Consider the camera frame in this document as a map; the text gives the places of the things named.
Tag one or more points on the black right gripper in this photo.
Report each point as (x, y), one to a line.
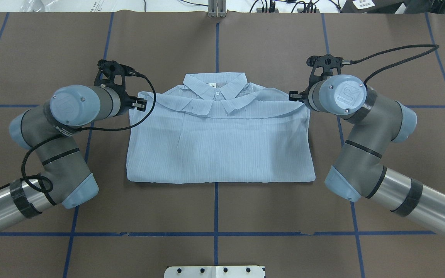
(304, 96)

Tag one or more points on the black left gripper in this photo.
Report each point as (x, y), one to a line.
(126, 103)

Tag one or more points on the light blue button-up shirt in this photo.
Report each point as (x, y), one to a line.
(219, 127)

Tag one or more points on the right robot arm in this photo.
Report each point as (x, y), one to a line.
(377, 121)

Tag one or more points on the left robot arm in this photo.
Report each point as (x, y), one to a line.
(47, 131)

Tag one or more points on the grey aluminium frame post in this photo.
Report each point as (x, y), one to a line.
(217, 8)

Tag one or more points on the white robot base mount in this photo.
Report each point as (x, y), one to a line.
(227, 271)

